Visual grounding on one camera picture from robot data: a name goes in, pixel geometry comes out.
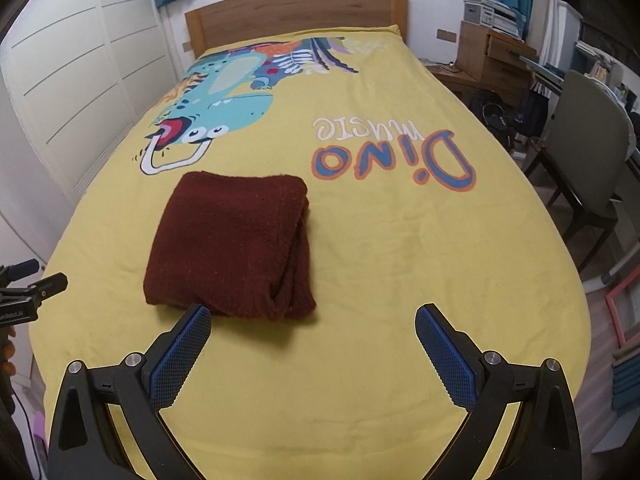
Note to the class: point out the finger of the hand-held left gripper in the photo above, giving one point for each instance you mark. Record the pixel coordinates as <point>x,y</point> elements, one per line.
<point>50,285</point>
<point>22,267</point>

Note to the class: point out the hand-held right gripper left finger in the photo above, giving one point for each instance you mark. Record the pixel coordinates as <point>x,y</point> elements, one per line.
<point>177,355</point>

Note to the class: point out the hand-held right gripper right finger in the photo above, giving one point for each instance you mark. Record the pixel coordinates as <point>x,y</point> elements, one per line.
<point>450,360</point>

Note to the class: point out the maroon knit sweater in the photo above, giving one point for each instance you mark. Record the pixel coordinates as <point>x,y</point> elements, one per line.
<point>225,240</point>

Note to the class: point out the person's left hand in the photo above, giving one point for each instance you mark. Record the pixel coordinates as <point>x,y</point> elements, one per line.
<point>6,355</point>

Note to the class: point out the yellow dinosaur printed blanket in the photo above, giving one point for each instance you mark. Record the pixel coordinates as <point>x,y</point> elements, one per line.
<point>400,260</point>

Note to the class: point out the stack of teal foam pieces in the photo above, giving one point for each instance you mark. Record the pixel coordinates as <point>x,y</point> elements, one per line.
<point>627,382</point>

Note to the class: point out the white desk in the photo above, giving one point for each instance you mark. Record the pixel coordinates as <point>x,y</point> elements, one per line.
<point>615,270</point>

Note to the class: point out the white wardrobe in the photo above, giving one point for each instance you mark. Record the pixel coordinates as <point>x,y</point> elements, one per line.
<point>75,85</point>

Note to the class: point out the black backpack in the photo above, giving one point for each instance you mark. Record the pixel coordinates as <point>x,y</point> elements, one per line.
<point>492,115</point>

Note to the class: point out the grey-green chair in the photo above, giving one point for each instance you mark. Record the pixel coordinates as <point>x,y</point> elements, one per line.
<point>585,140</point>

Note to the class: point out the black bag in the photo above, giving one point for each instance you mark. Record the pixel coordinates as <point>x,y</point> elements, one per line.
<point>532,110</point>

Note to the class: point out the low wooden bedside table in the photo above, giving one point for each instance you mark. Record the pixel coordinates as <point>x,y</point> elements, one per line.
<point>452,80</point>

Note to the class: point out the wooden dresser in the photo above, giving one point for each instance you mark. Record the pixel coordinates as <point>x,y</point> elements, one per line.
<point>492,60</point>

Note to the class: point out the white printer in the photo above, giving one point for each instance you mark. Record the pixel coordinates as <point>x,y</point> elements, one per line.
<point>492,12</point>

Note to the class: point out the wooden headboard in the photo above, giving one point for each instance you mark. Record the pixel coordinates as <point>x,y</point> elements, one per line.
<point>300,10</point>

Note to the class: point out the pink wooden frame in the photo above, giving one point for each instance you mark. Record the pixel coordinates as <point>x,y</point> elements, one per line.
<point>620,310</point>

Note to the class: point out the wall socket plate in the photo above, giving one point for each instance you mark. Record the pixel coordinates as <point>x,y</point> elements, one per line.
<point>446,35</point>

